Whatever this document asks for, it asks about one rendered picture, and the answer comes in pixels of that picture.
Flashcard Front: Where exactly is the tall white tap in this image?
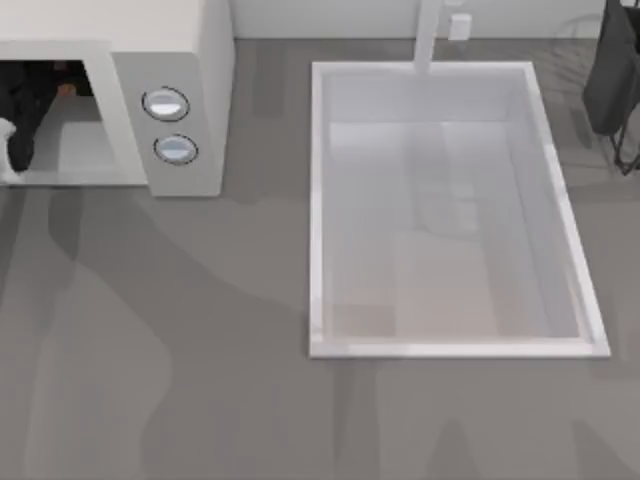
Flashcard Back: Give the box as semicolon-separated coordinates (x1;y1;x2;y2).
412;0;442;76

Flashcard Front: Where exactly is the white sink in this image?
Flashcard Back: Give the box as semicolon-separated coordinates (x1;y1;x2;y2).
303;60;612;360

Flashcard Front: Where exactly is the white wall socket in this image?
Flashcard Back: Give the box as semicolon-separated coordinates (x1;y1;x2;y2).
448;13;472;41

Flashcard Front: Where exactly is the pale microwave oven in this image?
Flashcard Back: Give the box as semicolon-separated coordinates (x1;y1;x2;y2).
0;0;235;198

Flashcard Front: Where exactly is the round silver microwave knob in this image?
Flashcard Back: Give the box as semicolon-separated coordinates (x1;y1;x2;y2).
141;85;191;123
152;133;200;167

